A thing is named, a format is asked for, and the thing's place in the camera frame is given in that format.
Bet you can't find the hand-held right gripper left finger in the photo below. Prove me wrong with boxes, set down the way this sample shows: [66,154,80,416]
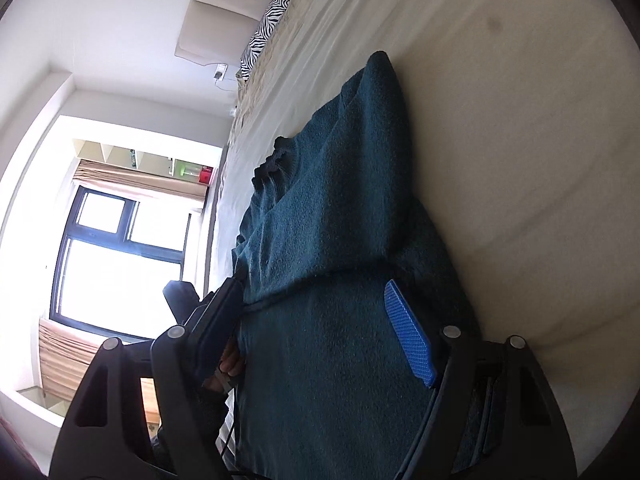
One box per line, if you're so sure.
[47,267,248,480]

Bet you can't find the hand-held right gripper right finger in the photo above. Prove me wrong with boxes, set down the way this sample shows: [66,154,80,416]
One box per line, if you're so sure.
[384,280,581,480]

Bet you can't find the dark green sweater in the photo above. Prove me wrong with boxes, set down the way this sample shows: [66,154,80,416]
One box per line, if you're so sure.
[231,51,496,480]

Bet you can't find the person's left hand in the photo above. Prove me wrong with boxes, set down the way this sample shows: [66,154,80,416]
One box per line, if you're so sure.
[215,340,248,393]

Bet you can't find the black framed window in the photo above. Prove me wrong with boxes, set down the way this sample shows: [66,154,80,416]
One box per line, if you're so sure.
[50,185,193,339]

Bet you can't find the white window ledge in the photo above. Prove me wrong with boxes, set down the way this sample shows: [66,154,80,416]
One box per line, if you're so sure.
[7,386,68,426]

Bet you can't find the beige bed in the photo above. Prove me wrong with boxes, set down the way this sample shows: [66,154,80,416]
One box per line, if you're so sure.
[202,0,640,480]

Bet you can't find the zebra print pillow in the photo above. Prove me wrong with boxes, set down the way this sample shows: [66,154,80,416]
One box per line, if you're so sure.
[239,0,291,81]

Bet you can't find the beige padded headboard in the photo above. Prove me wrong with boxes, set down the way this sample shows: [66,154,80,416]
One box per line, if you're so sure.
[175,0,307,68]

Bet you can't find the white wall shelf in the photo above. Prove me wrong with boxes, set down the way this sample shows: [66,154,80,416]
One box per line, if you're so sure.
[72,137,221,186]

